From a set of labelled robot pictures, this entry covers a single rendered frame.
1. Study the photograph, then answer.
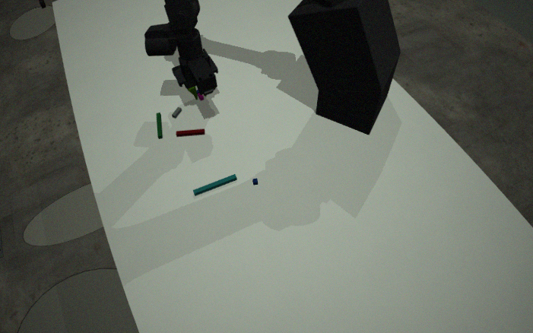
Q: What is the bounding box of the turquoise rod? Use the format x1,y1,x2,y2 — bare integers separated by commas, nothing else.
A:
193,174,237,196

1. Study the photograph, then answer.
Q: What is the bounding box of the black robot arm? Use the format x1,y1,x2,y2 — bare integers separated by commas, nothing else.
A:
144,0,346,96

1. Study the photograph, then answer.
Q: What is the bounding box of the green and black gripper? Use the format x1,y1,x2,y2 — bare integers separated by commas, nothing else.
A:
172,50,218,99

